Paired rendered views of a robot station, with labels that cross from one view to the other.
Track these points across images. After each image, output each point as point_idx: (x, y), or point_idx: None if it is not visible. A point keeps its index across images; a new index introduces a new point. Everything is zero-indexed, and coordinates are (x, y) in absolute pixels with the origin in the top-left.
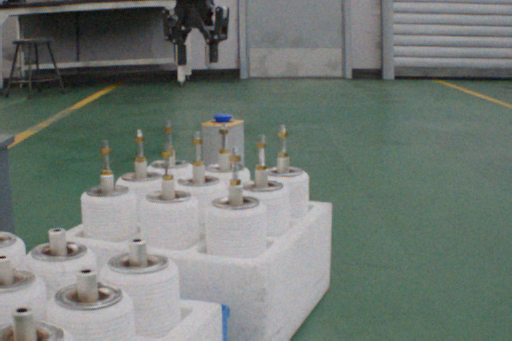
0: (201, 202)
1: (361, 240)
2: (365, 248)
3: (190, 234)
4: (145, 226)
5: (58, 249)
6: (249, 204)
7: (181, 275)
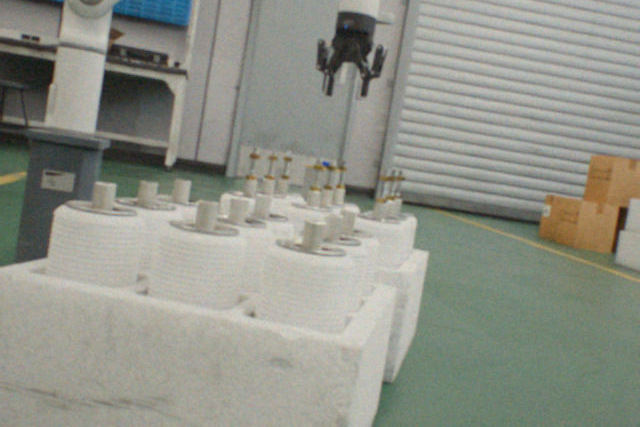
0: None
1: (424, 309)
2: (431, 315)
3: None
4: None
5: (264, 212)
6: (393, 221)
7: None
